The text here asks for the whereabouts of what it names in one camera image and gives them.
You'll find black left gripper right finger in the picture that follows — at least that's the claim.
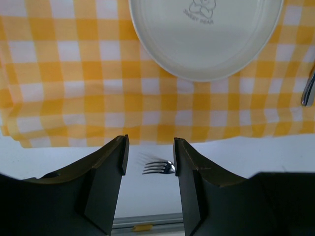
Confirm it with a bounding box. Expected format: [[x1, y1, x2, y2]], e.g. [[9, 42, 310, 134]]
[[173, 138, 315, 236]]

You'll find yellow tape piece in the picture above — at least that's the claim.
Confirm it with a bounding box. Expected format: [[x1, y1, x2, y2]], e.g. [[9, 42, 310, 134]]
[[132, 225, 153, 233]]

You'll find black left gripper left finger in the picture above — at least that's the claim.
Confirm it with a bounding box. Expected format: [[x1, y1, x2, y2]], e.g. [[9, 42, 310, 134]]
[[0, 135, 129, 236]]

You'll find aluminium front rail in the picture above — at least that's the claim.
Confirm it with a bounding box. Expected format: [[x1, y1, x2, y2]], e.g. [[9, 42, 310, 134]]
[[113, 213, 183, 229]]

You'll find silver table knife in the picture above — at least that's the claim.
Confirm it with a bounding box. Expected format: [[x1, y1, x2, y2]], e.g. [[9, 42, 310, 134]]
[[301, 68, 315, 107]]

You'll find silver fork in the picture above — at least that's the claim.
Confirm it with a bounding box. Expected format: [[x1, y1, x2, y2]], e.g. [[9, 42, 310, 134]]
[[142, 161, 175, 175]]

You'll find cream round plate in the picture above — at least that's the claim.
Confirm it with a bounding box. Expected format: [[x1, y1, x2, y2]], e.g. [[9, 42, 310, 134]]
[[128, 0, 284, 82]]

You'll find yellow white checkered cloth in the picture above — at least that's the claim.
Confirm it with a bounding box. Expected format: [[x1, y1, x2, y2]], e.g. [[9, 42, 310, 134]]
[[0, 0, 315, 148]]

